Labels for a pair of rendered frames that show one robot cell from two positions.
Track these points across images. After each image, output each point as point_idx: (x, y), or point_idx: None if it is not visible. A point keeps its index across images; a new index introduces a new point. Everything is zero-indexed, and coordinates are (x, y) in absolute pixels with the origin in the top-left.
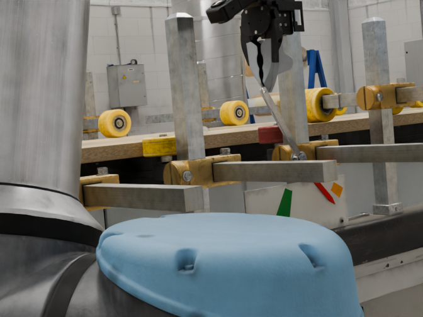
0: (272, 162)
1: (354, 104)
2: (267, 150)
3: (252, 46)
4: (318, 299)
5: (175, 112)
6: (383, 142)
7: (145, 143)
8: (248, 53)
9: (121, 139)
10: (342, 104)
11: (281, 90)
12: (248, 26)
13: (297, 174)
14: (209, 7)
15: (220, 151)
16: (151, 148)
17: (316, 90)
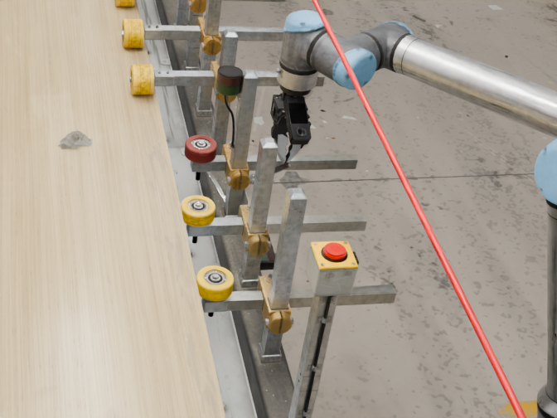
0: (323, 221)
1: (189, 85)
2: (193, 163)
3: (283, 138)
4: None
5: (259, 205)
6: (228, 119)
7: (199, 219)
8: (278, 141)
9: (2, 164)
10: (176, 84)
11: (239, 133)
12: (285, 126)
13: (345, 227)
14: (293, 134)
15: (249, 207)
16: (205, 221)
17: (151, 73)
